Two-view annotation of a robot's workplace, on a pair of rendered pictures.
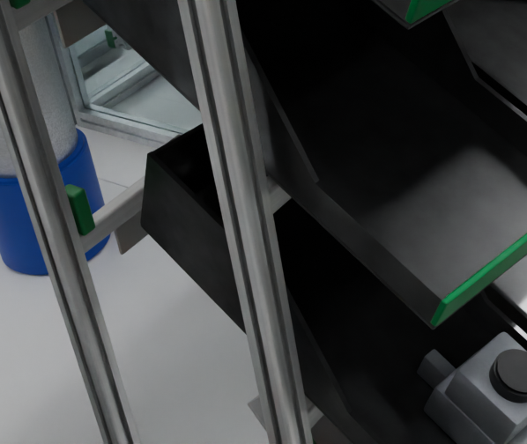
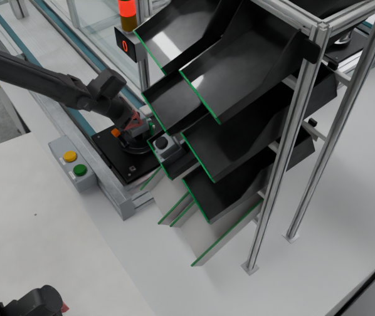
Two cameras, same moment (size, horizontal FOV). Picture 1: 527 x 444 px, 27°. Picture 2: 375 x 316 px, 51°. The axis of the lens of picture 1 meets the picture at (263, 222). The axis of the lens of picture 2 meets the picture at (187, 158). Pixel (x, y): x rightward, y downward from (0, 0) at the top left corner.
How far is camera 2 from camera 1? 98 cm
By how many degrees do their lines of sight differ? 70
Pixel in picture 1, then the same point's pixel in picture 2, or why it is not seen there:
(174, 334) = (353, 187)
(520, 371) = (160, 141)
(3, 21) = not seen: hidden behind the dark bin
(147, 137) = not seen: outside the picture
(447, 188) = (177, 103)
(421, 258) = (160, 96)
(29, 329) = (366, 149)
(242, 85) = not seen: hidden behind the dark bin
